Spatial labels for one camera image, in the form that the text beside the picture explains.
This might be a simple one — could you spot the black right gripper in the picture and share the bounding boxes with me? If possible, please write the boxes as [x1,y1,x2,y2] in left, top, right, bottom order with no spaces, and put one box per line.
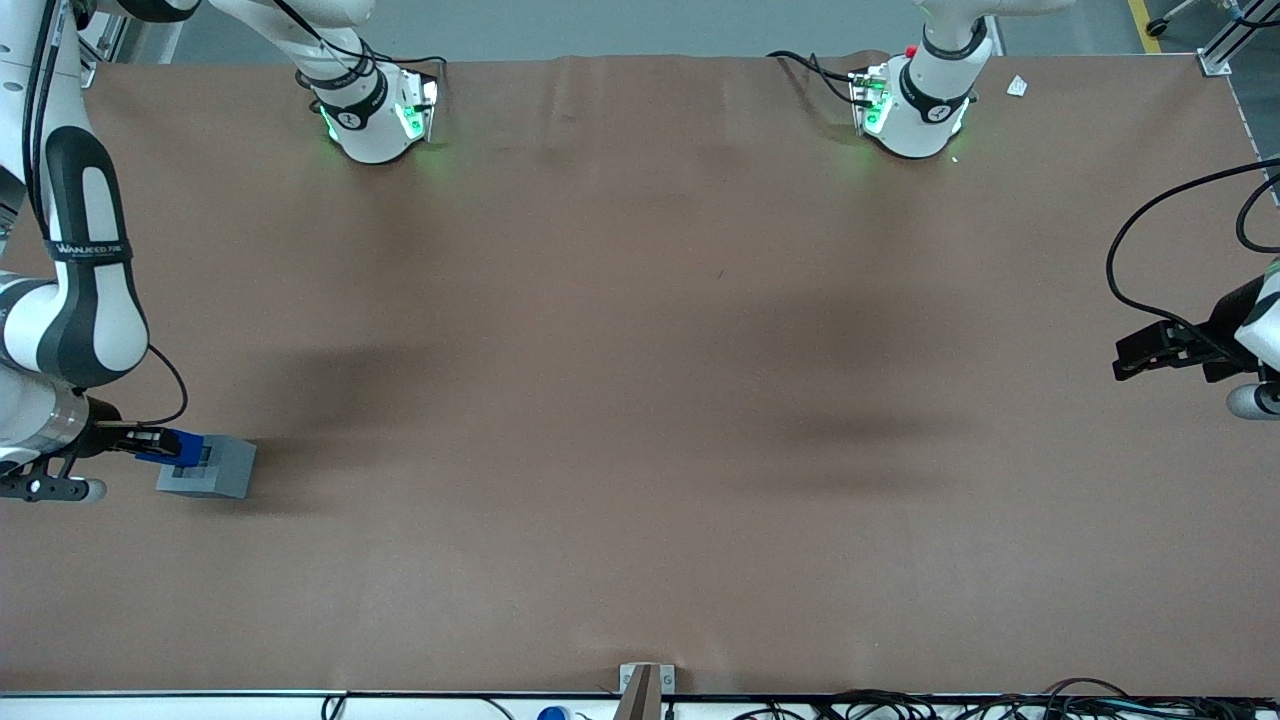
[84,397,192,462]

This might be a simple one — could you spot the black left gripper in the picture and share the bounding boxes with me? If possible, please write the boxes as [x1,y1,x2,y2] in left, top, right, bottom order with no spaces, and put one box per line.
[1112,274,1270,384]

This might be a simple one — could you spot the blue plastic block part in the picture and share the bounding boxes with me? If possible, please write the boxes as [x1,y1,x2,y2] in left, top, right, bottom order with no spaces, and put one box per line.
[134,428,207,469]

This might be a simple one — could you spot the gray square socket base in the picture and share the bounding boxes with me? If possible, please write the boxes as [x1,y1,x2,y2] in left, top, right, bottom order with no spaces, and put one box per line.
[155,432,258,500]

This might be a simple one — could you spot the black caster wheel leg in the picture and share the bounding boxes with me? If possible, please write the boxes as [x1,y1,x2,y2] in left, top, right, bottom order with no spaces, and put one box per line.
[1144,0,1203,39]

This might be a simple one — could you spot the paper table cover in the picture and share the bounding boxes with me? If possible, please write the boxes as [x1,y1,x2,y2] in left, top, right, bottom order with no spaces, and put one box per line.
[0,50,1280,698]

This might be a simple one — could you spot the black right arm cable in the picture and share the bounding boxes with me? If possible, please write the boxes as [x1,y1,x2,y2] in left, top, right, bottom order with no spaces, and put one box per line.
[24,0,190,429]

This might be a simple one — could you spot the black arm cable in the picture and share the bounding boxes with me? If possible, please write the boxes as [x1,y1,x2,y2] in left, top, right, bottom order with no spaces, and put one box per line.
[1105,157,1280,339]
[1235,174,1280,255]
[24,0,190,429]

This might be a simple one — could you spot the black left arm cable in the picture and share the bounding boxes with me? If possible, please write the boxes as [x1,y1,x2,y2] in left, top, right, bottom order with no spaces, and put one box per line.
[1105,157,1280,339]
[1235,174,1280,255]

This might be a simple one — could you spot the aluminium frame post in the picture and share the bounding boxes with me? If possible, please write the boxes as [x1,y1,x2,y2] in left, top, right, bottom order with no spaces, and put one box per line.
[1198,0,1280,78]
[62,0,137,90]

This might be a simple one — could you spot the thin black table-edge cable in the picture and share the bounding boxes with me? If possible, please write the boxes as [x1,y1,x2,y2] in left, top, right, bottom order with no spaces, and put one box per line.
[319,690,517,720]

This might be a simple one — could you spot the black cable tangle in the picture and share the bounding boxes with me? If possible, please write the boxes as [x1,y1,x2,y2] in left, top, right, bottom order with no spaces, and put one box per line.
[728,677,1280,720]

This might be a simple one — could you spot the black left base cable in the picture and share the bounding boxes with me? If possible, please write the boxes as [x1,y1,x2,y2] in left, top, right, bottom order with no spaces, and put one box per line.
[766,49,873,107]

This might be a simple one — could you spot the black base cable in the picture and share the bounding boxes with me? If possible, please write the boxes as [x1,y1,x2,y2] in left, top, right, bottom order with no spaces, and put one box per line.
[270,0,449,79]
[766,49,873,107]

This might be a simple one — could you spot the black right base cable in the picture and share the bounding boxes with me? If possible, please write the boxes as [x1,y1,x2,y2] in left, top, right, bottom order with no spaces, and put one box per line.
[270,0,449,79]

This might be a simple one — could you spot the gray metal bracket plate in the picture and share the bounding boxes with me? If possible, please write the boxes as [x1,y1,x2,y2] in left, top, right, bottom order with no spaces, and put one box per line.
[618,662,677,696]

